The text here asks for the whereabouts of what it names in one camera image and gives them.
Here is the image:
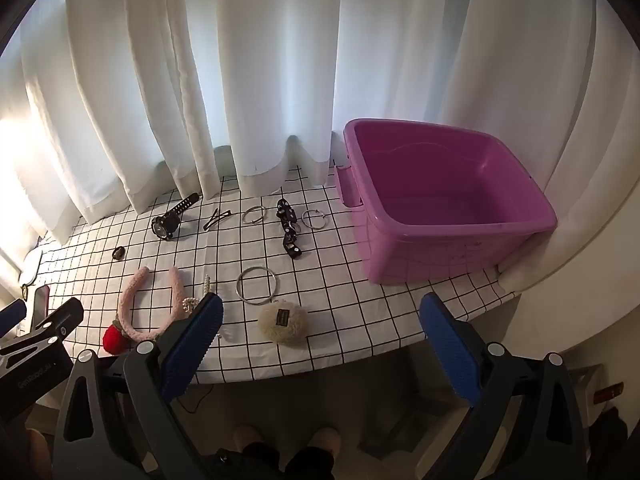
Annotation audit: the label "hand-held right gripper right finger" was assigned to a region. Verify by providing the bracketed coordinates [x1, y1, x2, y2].
[419, 292, 592, 480]

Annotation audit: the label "person's dark trousers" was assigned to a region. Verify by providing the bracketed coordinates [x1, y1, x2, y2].
[205, 440, 342, 480]

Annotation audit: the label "clear plastic box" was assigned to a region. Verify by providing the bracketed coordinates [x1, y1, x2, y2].
[359, 399, 472, 462]

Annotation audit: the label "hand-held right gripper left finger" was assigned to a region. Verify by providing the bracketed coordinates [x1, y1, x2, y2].
[52, 292, 224, 480]

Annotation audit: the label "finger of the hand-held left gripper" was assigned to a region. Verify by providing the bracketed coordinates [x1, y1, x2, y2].
[0, 298, 27, 337]
[29, 297, 85, 343]

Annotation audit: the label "grey box red label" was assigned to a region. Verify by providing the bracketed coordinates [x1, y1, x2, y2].
[569, 364, 627, 427]

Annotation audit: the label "white curtain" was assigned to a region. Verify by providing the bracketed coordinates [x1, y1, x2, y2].
[0, 0, 640, 306]

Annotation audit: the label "thin black cable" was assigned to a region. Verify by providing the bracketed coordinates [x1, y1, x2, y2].
[187, 384, 212, 417]

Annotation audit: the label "black wrist watch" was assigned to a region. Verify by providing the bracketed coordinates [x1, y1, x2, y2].
[151, 192, 200, 241]

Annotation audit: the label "black strap charm bracelet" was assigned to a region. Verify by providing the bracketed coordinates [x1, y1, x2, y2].
[276, 199, 303, 261]

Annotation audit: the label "large silver bangle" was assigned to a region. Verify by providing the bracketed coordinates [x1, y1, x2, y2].
[235, 265, 279, 306]

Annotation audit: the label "black hair clip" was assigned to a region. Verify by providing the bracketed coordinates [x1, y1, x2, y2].
[203, 208, 234, 232]

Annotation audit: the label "white flat object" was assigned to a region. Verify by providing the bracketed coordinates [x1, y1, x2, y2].
[18, 248, 46, 286]

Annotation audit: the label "white checkered tablecloth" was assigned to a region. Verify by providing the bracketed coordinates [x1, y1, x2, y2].
[29, 166, 522, 387]

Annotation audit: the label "pink fuzzy strawberry headband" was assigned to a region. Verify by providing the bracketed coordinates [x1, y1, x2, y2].
[102, 264, 184, 356]

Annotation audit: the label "cream fluffy hair clip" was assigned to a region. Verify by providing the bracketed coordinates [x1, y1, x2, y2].
[257, 298, 310, 345]

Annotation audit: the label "pearl hair clip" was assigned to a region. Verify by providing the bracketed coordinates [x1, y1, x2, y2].
[182, 273, 221, 317]

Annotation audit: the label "cream fuzzy slipper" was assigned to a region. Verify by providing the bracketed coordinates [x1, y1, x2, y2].
[307, 427, 344, 457]

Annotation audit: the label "pink-edged rectangular device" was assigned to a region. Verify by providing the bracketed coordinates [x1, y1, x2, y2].
[31, 284, 51, 329]

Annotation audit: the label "pink plastic bin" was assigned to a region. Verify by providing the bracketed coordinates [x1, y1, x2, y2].
[334, 118, 559, 285]

